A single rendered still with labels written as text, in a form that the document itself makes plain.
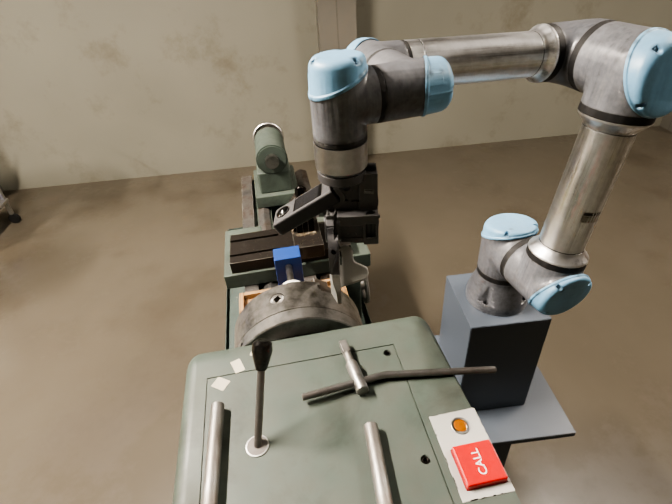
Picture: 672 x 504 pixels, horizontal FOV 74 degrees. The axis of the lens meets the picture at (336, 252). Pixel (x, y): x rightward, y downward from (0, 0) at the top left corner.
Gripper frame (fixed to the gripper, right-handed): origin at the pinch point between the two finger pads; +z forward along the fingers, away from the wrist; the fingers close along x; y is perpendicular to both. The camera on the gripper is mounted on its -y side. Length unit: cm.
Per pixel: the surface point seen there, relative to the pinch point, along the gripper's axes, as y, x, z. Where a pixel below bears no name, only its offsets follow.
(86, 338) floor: -154, 124, 142
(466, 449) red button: 18.3, -24.1, 14.4
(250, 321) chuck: -19.7, 11.2, 21.4
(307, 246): -11, 63, 39
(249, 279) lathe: -33, 63, 52
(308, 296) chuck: -6.7, 14.6, 17.9
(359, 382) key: 3.3, -12.2, 13.6
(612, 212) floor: 206, 226, 139
